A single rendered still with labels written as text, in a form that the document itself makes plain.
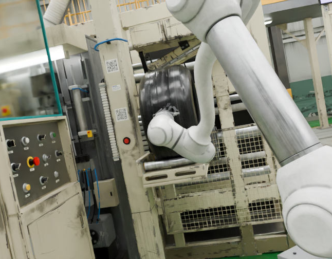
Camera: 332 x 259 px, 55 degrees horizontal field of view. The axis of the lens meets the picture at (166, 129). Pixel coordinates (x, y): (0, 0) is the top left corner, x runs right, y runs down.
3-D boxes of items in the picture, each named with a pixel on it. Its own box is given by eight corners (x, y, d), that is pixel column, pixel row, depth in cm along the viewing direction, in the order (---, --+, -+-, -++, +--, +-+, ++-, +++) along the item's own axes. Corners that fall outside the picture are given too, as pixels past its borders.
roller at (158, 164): (141, 165, 180) (143, 161, 184) (143, 171, 182) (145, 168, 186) (202, 155, 174) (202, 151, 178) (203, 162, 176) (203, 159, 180)
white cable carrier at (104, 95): (113, 161, 193) (98, 83, 190) (116, 159, 198) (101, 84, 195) (120, 160, 192) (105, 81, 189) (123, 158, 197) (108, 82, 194)
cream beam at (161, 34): (132, 49, 210) (128, 26, 209) (141, 54, 235) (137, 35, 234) (224, 28, 199) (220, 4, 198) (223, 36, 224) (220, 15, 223)
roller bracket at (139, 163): (138, 178, 178) (134, 161, 178) (152, 164, 217) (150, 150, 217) (144, 177, 177) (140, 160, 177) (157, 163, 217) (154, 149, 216)
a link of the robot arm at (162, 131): (146, 128, 137) (172, 143, 138) (139, 142, 123) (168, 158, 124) (158, 107, 134) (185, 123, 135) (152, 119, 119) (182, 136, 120)
